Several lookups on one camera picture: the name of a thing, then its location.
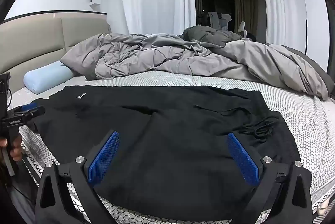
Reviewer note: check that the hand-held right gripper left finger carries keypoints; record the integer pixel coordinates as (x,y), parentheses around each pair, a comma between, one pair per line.
(104,156)

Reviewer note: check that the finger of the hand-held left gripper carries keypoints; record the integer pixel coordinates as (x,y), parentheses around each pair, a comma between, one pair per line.
(35,112)
(28,107)

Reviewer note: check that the dark open shelf unit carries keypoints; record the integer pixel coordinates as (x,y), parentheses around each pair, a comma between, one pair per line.
(330,30)

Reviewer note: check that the brown curtain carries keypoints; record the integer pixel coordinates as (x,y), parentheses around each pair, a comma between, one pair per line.
(248,12)

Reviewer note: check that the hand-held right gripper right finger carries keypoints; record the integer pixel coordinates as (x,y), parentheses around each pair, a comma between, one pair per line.
(243,161)

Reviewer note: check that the light blue pillow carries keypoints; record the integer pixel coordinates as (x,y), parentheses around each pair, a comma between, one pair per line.
(44,77)

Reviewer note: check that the white grey equipment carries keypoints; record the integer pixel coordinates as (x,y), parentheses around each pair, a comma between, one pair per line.
(217,20)

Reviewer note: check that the black pants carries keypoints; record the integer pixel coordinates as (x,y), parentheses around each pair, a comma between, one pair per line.
(170,135)

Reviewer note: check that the honeycomb patterned mattress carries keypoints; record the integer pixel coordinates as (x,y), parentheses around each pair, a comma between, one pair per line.
(301,114)

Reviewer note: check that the beige padded headboard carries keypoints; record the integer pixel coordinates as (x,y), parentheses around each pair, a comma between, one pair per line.
(39,38)

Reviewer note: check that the person's left hand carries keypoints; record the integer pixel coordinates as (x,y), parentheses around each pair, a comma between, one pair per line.
(16,146)

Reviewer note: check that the grey duvet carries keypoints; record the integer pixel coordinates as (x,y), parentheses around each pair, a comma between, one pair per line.
(157,56)

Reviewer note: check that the white office chair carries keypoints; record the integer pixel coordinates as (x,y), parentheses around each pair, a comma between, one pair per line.
(242,29)

